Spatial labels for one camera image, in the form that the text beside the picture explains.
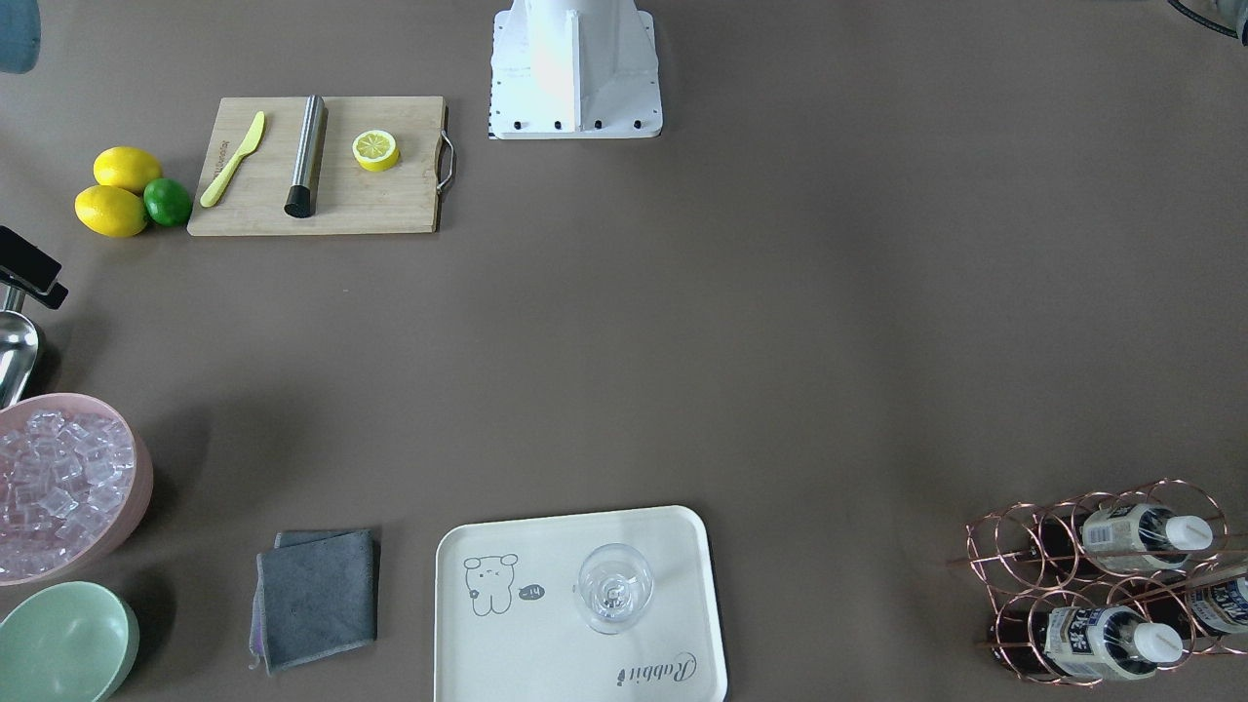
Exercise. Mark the yellow lemon far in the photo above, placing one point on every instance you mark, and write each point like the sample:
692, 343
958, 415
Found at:
127, 167

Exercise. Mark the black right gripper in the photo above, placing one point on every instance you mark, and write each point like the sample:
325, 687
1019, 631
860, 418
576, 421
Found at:
26, 264

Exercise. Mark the bamboo cutting board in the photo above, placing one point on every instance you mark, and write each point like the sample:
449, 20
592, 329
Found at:
348, 200

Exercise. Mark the front tea bottle white cap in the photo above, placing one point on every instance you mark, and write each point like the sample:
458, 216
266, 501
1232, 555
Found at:
1084, 644

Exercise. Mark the yellow lemon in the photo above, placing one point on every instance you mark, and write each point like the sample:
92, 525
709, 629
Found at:
127, 167
111, 211

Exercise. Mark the grey folded cloth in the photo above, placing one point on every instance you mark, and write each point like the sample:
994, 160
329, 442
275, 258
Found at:
315, 596

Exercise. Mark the yellow plastic knife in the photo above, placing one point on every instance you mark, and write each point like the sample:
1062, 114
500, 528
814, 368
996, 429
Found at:
246, 147

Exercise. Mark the steel ice scoop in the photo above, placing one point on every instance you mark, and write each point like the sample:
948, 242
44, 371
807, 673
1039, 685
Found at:
21, 346

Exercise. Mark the cream rabbit tray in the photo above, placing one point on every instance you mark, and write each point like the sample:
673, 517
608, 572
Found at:
506, 621

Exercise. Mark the back tea bottle white cap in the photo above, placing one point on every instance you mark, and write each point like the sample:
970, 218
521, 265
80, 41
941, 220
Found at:
1213, 610

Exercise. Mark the copper wire bottle basket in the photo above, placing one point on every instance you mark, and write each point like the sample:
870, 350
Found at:
998, 550

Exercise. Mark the middle tea bottle white cap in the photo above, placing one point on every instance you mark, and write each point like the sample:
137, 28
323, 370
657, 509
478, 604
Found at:
1122, 539

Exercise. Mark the pink bowl with ice cubes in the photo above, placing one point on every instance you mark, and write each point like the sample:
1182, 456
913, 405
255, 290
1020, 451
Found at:
77, 479

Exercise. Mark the clear wine glass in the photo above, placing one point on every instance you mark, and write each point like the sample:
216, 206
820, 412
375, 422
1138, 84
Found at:
614, 586

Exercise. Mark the half lemon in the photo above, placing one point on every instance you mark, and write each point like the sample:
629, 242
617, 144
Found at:
376, 150

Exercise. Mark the tea bottle white cap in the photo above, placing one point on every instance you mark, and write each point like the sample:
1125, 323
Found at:
1122, 539
1213, 610
1084, 644

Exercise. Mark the green lime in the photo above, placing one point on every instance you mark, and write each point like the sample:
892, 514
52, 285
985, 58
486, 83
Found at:
167, 202

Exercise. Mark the green bowl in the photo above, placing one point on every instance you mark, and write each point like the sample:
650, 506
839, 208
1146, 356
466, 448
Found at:
76, 641

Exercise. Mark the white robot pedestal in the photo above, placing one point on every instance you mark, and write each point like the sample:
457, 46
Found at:
574, 70

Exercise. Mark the steel muddler black tip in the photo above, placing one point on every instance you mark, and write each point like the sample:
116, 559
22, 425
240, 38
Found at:
303, 191

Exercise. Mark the yellow lemon near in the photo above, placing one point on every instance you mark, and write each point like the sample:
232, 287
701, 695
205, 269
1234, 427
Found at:
111, 211

